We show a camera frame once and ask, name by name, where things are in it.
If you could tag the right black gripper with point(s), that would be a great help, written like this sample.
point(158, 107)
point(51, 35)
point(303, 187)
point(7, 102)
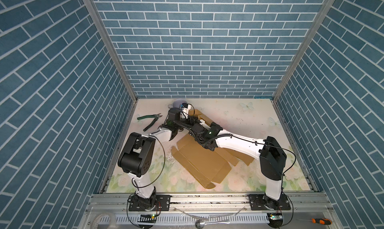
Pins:
point(213, 125)

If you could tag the brown cardboard box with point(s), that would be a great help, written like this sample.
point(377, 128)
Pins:
point(192, 168)

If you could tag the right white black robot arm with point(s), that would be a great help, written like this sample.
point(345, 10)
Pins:
point(267, 151)

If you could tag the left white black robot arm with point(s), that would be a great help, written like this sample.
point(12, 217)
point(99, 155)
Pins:
point(137, 153)

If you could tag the lavender ceramic cup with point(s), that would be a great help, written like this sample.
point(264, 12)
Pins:
point(178, 102)

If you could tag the metal spoon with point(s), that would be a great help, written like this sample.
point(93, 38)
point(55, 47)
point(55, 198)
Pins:
point(200, 224)

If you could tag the clear tape roll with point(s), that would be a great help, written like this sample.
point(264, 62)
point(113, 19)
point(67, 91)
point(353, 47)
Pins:
point(110, 218)

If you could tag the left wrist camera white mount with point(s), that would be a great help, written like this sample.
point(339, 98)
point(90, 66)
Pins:
point(185, 107)

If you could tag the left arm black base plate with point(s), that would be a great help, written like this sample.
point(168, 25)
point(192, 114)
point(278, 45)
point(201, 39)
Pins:
point(139, 204)

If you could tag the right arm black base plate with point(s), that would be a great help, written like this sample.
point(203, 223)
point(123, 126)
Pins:
point(270, 202)

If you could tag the aluminium front rail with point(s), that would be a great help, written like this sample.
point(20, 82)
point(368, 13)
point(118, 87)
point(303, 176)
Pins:
point(298, 202)

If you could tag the orange handled screwdriver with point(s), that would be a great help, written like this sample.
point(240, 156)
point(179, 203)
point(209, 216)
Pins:
point(321, 221)

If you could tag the aluminium corner post left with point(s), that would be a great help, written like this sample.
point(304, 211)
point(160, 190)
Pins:
point(95, 16)

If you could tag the aluminium corner post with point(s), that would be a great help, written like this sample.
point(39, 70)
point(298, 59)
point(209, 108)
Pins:
point(95, 16)
point(317, 22)

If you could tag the aluminium corner post right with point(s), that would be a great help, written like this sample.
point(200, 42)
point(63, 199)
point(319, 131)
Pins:
point(317, 22)

